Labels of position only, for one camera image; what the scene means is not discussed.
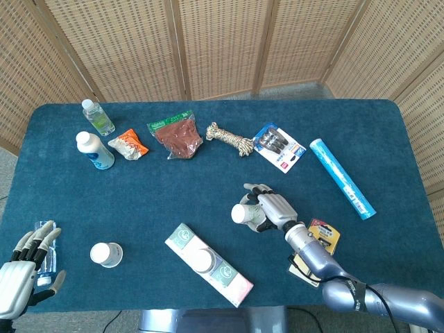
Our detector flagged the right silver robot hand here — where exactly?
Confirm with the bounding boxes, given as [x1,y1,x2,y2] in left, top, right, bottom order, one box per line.
[239,182,299,233]

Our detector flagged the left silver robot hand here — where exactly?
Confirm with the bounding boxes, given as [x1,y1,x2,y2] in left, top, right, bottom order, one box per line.
[0,220,67,320]

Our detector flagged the white floral paper cup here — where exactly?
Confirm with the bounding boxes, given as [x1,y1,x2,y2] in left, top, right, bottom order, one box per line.
[89,241,124,268]
[231,203,262,226]
[189,245,220,275]

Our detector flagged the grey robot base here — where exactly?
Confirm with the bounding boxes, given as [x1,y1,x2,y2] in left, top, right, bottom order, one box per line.
[138,305,289,333]

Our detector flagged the crushed clear water bottle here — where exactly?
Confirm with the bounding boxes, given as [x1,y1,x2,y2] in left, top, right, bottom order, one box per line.
[33,220,58,287]

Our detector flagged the yellow razor blister pack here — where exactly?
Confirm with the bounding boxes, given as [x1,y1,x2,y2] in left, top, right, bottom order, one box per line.
[289,218,341,289]

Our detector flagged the battery blister pack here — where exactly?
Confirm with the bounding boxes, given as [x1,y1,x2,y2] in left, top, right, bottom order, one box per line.
[253,122,307,174]

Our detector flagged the blue plastic roll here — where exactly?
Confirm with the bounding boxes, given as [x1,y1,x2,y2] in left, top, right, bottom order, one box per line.
[309,138,377,220]

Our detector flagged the multicolour tissue pack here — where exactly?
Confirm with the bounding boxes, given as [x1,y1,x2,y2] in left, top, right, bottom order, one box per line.
[164,223,255,309]

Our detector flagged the blue table cloth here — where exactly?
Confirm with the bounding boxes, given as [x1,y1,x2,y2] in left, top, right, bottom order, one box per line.
[0,99,444,315]

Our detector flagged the bag of brown snack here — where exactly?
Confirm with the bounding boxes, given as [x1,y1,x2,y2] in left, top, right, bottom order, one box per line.
[146,110,204,160]

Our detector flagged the white milk bottle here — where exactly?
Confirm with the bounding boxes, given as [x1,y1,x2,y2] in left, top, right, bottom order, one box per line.
[75,130,115,171]

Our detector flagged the orange white snack packet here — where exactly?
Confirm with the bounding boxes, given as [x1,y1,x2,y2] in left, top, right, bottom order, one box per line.
[108,128,150,161]

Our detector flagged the woven wooden folding screen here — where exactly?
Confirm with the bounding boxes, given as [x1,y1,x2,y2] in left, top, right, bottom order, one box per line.
[0,0,444,244]

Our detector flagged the clear bottle green label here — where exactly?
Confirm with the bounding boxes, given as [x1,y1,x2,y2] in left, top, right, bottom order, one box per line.
[81,99,116,137]

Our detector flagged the striped rope bundle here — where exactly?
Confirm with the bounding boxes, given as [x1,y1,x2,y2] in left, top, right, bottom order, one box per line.
[205,121,255,157]

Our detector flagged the black floor cable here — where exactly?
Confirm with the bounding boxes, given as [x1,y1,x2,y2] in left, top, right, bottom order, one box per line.
[289,307,323,333]
[103,309,124,333]

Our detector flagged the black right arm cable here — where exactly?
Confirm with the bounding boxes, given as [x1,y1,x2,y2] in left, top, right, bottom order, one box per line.
[287,255,400,333]

